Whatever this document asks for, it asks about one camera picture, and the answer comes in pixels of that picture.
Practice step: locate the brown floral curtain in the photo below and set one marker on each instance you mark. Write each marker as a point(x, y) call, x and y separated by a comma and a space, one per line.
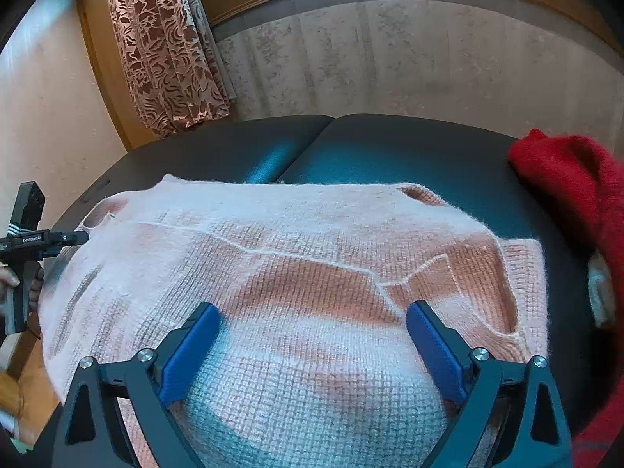
point(171, 63)

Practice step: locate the pink knitted sweater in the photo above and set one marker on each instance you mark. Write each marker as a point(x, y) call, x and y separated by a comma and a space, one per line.
point(313, 366)

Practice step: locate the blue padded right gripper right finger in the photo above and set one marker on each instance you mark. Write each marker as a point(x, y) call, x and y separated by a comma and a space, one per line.
point(444, 352)

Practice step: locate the white garment under red one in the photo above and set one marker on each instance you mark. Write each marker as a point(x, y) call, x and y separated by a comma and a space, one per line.
point(600, 291)

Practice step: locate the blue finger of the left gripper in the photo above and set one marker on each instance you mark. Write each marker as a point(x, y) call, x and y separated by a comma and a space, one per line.
point(60, 240)

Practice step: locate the red knitted garment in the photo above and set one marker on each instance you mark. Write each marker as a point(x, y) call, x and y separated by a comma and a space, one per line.
point(579, 184)

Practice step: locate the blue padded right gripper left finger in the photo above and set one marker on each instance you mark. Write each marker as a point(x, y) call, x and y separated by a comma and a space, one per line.
point(182, 352)

